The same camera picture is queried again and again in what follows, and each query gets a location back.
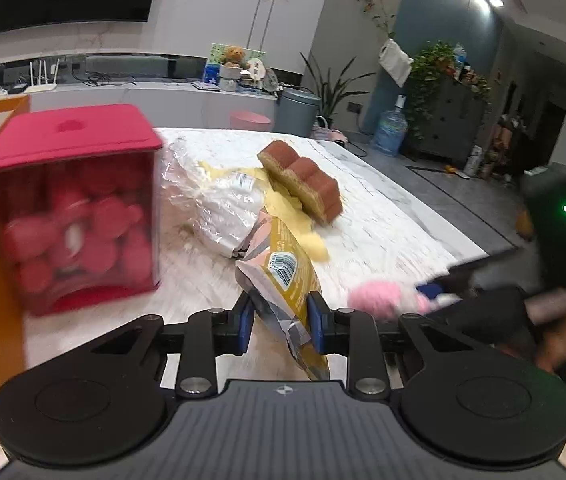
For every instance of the dark grey cabinet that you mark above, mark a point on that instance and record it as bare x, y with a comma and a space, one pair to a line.
455, 120

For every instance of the pink round stool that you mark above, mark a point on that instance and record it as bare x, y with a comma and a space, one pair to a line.
249, 120

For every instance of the hanging ivy plant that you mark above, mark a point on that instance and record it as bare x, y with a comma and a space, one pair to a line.
375, 0

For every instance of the brown teddy bear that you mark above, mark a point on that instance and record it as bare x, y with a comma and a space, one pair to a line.
234, 56

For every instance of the clear plastic bag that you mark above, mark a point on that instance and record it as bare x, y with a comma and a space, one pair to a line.
213, 200

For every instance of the spiky floor plant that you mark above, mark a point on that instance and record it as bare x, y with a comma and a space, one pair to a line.
333, 90

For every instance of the red plastic container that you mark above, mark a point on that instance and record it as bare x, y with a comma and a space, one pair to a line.
78, 200

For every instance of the blue water jug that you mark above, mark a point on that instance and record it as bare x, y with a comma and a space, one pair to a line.
389, 130

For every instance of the white router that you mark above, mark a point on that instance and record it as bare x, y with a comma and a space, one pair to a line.
42, 80

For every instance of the white hanging bag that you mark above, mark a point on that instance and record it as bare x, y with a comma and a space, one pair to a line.
395, 62

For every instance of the bushy green plant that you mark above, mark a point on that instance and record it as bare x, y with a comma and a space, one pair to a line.
433, 75

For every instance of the brown sponge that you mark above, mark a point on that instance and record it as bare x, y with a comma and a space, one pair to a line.
308, 185

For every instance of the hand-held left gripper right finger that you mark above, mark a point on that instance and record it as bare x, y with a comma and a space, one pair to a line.
316, 325

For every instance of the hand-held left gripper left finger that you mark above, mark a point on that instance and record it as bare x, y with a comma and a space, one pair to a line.
246, 321

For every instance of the pink fluffy ball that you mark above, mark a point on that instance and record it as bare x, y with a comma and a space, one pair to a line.
385, 300

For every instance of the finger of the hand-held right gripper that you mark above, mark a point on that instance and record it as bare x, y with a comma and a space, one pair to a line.
468, 267
488, 310

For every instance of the grey trash bin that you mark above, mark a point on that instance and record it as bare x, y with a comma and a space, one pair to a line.
295, 112

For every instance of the white marble TV console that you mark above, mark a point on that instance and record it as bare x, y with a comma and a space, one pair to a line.
123, 92

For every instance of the yellow snack packet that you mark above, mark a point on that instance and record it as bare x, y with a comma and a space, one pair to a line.
283, 280

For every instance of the green picture card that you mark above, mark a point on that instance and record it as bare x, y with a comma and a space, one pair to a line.
223, 60

